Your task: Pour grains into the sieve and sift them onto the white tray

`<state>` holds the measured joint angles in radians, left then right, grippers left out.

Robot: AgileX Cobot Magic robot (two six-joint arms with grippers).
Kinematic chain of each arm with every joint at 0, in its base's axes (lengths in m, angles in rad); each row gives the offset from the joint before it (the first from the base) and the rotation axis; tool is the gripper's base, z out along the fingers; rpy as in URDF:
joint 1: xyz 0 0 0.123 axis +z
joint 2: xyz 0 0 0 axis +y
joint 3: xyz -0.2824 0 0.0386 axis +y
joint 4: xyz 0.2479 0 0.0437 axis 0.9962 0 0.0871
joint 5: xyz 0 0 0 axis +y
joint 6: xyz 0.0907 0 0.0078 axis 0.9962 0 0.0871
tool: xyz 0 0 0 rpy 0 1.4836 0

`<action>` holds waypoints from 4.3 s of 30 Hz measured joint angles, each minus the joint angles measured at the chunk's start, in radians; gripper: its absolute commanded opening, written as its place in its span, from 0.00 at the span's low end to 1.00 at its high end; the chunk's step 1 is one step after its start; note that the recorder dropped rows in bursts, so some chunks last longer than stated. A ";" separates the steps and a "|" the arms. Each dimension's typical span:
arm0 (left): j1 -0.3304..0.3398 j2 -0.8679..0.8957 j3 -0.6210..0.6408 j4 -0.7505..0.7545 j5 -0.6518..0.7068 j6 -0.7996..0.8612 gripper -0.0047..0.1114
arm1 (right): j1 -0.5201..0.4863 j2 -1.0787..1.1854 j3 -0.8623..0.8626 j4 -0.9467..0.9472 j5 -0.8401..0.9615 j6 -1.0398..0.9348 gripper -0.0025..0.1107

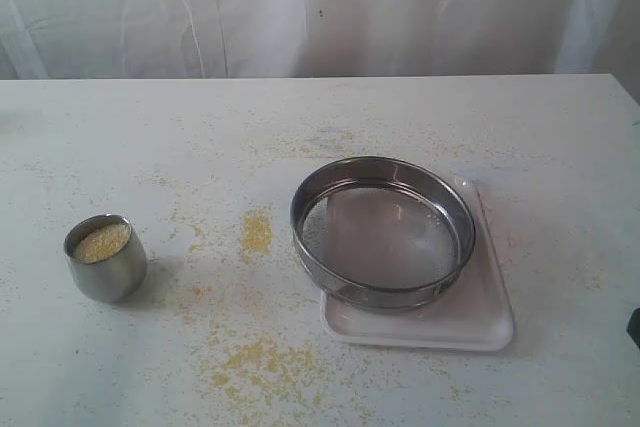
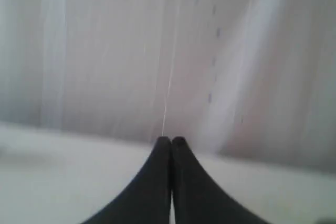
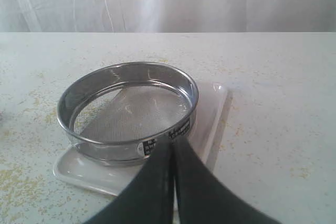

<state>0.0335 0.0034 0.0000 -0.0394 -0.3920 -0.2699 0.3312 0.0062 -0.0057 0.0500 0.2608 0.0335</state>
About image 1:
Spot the stainless steel cup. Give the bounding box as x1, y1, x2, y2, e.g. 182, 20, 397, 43
63, 214, 148, 303

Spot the round stainless steel sieve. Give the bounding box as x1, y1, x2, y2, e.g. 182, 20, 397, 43
290, 156, 478, 311

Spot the dark object at table edge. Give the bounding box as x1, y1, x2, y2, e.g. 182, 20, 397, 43
626, 308, 640, 348

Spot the yellow grain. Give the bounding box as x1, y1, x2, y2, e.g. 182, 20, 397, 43
73, 224, 130, 263

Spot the white square plastic tray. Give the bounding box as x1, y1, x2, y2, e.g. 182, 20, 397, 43
320, 174, 515, 352

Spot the white backdrop curtain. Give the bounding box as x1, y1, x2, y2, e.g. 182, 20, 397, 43
1, 0, 639, 79

